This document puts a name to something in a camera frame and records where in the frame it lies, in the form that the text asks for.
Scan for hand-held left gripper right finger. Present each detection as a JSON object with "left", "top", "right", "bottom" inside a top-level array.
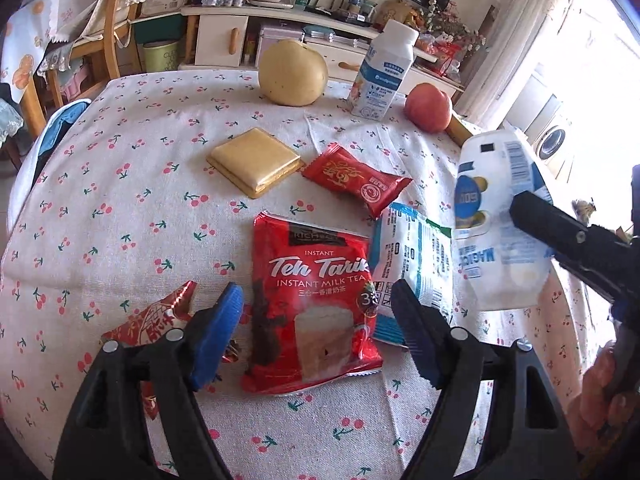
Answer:
[{"left": 390, "top": 280, "right": 583, "bottom": 480}]

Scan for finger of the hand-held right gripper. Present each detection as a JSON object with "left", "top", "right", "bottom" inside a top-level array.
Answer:
[{"left": 509, "top": 191, "right": 640, "bottom": 306}]

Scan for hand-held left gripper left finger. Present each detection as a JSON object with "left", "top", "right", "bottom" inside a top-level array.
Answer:
[{"left": 52, "top": 281, "right": 246, "bottom": 480}]

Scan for white blue squeeze pouch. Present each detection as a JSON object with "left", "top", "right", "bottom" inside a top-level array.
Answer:
[{"left": 451, "top": 129, "right": 553, "bottom": 311}]

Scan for red gold foil wrapper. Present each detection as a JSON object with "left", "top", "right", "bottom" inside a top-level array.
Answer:
[{"left": 100, "top": 280, "right": 241, "bottom": 421}]

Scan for white green-edged packet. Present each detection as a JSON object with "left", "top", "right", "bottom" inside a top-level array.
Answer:
[{"left": 372, "top": 202, "right": 455, "bottom": 347}]

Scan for red milk tea packet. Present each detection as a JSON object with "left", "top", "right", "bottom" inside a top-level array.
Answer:
[{"left": 241, "top": 211, "right": 383, "bottom": 396}]

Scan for small red gold-print packet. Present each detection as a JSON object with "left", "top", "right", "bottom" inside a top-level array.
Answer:
[{"left": 301, "top": 142, "right": 413, "bottom": 218}]

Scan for gold square packet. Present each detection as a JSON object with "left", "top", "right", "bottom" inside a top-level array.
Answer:
[{"left": 206, "top": 127, "right": 306, "bottom": 199}]

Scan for person's right hand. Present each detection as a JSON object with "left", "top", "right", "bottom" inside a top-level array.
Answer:
[{"left": 570, "top": 341, "right": 640, "bottom": 456}]

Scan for front-load washing machine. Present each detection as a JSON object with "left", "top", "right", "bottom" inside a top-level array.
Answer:
[{"left": 530, "top": 110, "right": 576, "bottom": 161}]

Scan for cherry print tablecloth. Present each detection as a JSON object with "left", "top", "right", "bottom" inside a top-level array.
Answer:
[{"left": 0, "top": 71, "right": 616, "bottom": 480}]

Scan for yellow banana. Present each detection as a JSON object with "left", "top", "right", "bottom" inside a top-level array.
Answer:
[{"left": 445, "top": 115, "right": 476, "bottom": 148}]

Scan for red apple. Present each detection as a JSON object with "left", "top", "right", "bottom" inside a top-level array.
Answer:
[{"left": 404, "top": 82, "right": 453, "bottom": 134}]

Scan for lace-covered standing air conditioner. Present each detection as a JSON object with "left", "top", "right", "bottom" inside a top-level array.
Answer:
[{"left": 452, "top": 0, "right": 571, "bottom": 126}]

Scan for red bag of oranges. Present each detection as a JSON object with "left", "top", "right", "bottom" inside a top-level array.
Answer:
[{"left": 417, "top": 35, "right": 463, "bottom": 78}]

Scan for pink white artificial flowers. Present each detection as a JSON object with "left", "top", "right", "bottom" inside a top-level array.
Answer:
[{"left": 425, "top": 0, "right": 488, "bottom": 48}]

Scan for white plastic drink bottle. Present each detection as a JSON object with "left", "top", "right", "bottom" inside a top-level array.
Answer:
[{"left": 347, "top": 21, "right": 420, "bottom": 121}]

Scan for yellow pear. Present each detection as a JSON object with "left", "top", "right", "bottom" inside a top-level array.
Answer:
[{"left": 257, "top": 39, "right": 329, "bottom": 107}]

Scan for yellow gift bag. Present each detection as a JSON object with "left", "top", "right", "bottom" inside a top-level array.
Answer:
[{"left": 375, "top": 0, "right": 408, "bottom": 26}]

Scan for green waste bin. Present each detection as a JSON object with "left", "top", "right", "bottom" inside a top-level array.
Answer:
[{"left": 141, "top": 40, "right": 181, "bottom": 73}]

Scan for cream tv cabinet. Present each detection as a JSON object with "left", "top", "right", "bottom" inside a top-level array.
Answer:
[{"left": 179, "top": 4, "right": 466, "bottom": 101}]

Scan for pink storage box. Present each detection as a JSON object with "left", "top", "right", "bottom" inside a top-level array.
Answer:
[{"left": 257, "top": 27, "right": 306, "bottom": 66}]

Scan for black router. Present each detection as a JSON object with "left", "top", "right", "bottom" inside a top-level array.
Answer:
[{"left": 305, "top": 0, "right": 371, "bottom": 23}]

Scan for white cartoon print cover cloth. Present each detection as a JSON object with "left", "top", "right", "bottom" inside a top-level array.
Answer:
[{"left": 50, "top": 0, "right": 121, "bottom": 46}]

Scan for orange print tablecloth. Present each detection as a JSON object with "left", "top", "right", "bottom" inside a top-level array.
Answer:
[{"left": 0, "top": 0, "right": 66, "bottom": 93}]

